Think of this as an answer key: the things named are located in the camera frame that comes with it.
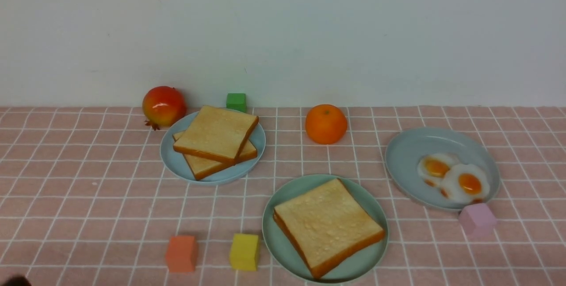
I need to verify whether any toast slice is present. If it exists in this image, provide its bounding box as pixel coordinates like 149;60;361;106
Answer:
183;140;257;181
273;178;386;280
172;105;259;166

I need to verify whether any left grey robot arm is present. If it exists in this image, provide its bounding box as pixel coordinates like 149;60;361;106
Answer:
1;275;31;286

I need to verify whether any orange mandarin fruit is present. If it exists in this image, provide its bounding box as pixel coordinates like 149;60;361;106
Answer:
305;103;348;145

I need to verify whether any green cube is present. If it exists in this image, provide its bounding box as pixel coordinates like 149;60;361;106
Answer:
225;93;247;113

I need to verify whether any blue bread plate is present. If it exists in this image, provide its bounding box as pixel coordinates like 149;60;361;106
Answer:
160;111;266;186

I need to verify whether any red pomegranate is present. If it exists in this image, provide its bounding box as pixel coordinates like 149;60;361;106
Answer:
141;85;187;130

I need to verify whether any green centre plate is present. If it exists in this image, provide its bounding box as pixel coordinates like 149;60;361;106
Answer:
262;174;390;284

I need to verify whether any yellow cube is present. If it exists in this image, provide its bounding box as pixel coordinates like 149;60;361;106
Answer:
229;233;260;271

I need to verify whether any middle fried egg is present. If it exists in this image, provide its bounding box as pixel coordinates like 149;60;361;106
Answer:
417;153;460;187

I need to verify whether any fried egg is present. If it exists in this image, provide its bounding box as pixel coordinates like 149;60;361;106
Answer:
440;164;490;205
417;153;460;187

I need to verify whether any orange cube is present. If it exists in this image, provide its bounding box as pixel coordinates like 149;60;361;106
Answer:
164;234;199;274

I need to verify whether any grey-blue egg plate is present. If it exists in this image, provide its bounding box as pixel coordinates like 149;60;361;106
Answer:
384;127;501;212

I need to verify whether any right fried egg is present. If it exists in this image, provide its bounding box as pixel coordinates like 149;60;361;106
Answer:
440;164;490;205

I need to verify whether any pink checked tablecloth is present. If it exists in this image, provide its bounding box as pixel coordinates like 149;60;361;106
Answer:
0;106;566;286

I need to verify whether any pink cube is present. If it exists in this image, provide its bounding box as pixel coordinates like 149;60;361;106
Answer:
458;203;497;237

